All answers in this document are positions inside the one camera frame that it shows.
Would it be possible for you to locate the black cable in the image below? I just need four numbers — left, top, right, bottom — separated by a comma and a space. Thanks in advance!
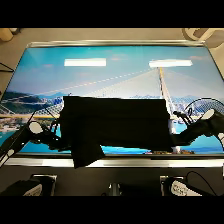
184, 97, 224, 125
185, 170, 219, 197

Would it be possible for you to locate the black garment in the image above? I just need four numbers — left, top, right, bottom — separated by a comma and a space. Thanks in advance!
57, 95, 175, 170

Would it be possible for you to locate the silver frame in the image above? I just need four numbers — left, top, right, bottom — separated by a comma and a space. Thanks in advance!
0, 39, 224, 197

